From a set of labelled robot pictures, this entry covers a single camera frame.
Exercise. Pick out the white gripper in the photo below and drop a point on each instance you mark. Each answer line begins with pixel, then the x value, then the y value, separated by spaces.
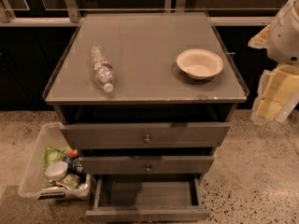
pixel 284 37

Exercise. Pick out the clear plastic water bottle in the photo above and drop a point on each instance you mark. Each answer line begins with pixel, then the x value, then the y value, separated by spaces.
pixel 103 73

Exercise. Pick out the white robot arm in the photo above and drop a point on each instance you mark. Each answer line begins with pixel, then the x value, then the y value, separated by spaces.
pixel 296 6

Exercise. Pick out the grey drawer cabinet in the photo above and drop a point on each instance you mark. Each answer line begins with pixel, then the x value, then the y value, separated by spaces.
pixel 148 87

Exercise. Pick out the grey top drawer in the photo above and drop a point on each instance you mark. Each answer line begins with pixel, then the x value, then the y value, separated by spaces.
pixel 144 135

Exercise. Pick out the grey drawer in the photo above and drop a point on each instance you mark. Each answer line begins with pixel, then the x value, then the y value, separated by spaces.
pixel 144 135
pixel 147 199
pixel 133 165

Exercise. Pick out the grey bottom drawer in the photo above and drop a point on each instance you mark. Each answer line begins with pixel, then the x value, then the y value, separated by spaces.
pixel 147 199

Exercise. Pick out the grey middle drawer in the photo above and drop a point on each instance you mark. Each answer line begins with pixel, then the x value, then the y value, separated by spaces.
pixel 133 165

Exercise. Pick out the white paper bowl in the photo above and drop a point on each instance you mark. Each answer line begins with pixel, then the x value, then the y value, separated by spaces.
pixel 200 64

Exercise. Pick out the metal window railing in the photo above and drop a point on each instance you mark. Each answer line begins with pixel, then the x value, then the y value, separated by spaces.
pixel 36 13

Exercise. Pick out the blue snack bag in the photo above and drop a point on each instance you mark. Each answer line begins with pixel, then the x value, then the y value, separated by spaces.
pixel 74 165

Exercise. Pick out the green packet in bin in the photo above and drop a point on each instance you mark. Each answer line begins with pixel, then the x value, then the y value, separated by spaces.
pixel 70 181

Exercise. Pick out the green snack bag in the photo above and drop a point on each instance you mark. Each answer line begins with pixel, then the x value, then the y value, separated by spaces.
pixel 52 155

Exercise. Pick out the small white bowl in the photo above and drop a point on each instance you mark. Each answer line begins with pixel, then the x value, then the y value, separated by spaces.
pixel 57 170

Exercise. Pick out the clear plastic storage bin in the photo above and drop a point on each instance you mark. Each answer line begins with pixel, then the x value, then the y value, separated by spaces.
pixel 35 184

